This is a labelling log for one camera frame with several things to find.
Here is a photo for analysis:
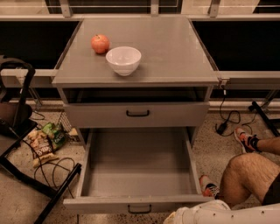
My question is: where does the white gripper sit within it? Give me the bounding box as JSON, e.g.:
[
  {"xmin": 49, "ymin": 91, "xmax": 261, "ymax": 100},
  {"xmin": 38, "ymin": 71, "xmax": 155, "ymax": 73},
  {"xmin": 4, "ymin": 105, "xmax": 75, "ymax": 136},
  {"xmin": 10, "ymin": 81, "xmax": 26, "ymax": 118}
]
[{"xmin": 163, "ymin": 212, "xmax": 176, "ymax": 224}]

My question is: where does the grey drawer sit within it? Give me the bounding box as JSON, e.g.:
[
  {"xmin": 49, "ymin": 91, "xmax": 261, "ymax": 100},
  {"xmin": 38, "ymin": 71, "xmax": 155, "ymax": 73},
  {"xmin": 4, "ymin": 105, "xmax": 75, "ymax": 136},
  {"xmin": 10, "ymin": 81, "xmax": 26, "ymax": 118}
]
[
  {"xmin": 64, "ymin": 102, "xmax": 209, "ymax": 128},
  {"xmin": 64, "ymin": 128, "xmax": 209, "ymax": 214}
]

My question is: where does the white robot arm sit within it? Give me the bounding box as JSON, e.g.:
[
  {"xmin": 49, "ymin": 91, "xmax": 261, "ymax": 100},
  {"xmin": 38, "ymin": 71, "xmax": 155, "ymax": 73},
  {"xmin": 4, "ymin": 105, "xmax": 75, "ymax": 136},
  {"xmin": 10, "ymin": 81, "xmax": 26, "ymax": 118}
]
[{"xmin": 163, "ymin": 199, "xmax": 280, "ymax": 224}]

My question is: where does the grey drawer cabinet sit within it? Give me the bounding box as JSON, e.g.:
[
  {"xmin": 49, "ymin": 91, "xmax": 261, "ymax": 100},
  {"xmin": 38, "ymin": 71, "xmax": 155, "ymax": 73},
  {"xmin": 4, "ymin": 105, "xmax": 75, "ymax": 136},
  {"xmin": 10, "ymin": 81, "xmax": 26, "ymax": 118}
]
[{"xmin": 53, "ymin": 16, "xmax": 218, "ymax": 144}]

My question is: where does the grey top drawer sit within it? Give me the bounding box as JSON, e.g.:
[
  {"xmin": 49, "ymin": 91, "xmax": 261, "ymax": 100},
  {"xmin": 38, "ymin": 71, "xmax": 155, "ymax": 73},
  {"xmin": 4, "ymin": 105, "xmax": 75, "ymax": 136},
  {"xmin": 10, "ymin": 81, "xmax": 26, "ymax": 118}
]
[{"xmin": 64, "ymin": 102, "xmax": 209, "ymax": 128}]

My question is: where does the orange sneaker near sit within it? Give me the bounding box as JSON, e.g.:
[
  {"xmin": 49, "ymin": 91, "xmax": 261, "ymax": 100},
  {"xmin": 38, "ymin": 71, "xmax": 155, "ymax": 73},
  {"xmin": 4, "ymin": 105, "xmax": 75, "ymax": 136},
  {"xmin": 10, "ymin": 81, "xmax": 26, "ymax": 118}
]
[{"xmin": 199, "ymin": 175, "xmax": 220, "ymax": 199}]

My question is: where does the orange sneaker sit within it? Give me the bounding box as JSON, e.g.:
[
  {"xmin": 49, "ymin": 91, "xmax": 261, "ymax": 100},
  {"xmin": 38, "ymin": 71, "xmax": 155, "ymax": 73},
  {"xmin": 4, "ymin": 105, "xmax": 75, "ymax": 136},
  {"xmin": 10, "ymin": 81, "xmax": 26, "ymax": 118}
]
[
  {"xmin": 234, "ymin": 128, "xmax": 260, "ymax": 153},
  {"xmin": 199, "ymin": 175, "xmax": 220, "ymax": 199}
]

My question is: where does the person's bare leg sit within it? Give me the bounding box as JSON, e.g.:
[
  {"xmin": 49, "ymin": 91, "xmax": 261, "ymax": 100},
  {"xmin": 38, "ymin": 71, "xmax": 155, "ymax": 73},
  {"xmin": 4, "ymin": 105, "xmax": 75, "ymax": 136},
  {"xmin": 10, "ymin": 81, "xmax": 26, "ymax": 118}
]
[{"xmin": 218, "ymin": 137, "xmax": 280, "ymax": 207}]

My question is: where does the orange sneaker far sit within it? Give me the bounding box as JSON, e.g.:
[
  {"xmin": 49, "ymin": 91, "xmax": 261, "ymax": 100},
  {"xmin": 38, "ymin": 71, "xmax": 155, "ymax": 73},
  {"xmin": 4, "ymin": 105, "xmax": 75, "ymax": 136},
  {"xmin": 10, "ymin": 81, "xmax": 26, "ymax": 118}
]
[{"xmin": 234, "ymin": 128, "xmax": 260, "ymax": 153}]

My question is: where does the black stand base right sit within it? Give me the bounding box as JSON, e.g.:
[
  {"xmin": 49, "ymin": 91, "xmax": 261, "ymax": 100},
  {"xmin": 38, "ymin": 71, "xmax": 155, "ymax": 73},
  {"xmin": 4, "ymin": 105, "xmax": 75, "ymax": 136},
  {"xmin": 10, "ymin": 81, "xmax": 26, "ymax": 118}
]
[{"xmin": 248, "ymin": 101, "xmax": 280, "ymax": 137}]

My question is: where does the green snack bag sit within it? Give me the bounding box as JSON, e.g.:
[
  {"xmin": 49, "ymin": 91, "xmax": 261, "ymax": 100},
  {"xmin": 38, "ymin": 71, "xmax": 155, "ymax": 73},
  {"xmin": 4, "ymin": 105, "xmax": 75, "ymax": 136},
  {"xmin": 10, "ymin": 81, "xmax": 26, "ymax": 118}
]
[{"xmin": 42, "ymin": 122, "xmax": 66, "ymax": 151}]

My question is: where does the metal window railing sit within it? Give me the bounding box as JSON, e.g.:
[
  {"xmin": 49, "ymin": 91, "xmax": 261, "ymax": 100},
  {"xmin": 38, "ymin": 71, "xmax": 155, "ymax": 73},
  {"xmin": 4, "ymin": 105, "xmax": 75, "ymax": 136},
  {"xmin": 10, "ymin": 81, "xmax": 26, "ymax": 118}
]
[{"xmin": 1, "ymin": 4, "xmax": 280, "ymax": 89}]

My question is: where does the brown chip bag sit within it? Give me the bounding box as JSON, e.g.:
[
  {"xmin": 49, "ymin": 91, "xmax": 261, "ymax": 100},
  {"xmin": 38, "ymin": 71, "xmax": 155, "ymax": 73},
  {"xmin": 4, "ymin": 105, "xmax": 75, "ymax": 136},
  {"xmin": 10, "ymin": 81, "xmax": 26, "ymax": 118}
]
[{"xmin": 27, "ymin": 130, "xmax": 58, "ymax": 168}]

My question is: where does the white ceramic bowl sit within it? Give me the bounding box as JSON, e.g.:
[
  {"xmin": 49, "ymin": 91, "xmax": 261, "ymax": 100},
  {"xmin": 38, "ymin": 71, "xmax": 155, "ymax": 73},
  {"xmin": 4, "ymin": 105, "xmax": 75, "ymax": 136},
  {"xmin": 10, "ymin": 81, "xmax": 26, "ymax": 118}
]
[{"xmin": 106, "ymin": 46, "xmax": 142, "ymax": 76}]

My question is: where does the red apple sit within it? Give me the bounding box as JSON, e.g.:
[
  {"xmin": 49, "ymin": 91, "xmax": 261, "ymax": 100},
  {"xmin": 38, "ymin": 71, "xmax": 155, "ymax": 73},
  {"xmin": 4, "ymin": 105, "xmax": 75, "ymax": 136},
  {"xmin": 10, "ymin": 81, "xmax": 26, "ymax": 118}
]
[{"xmin": 91, "ymin": 34, "xmax": 109, "ymax": 54}]

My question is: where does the black power adapter cable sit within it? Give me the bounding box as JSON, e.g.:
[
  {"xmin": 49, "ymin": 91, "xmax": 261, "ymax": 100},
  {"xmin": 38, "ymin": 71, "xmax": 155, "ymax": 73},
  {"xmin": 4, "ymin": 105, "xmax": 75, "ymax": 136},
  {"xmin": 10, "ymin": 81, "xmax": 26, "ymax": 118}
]
[{"xmin": 214, "ymin": 85, "xmax": 257, "ymax": 138}]

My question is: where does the black floor cable left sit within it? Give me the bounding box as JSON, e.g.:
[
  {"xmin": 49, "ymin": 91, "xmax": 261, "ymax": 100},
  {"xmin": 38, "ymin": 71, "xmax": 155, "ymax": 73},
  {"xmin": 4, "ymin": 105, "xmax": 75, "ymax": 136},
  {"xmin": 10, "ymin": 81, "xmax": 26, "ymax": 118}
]
[{"xmin": 22, "ymin": 139, "xmax": 77, "ymax": 202}]

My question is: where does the black chair frame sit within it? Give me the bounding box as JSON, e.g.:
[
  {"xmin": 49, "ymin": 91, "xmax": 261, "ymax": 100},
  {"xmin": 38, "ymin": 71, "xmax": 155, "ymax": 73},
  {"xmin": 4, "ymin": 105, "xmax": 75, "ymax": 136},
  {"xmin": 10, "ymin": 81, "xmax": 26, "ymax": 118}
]
[{"xmin": 0, "ymin": 55, "xmax": 81, "ymax": 224}]

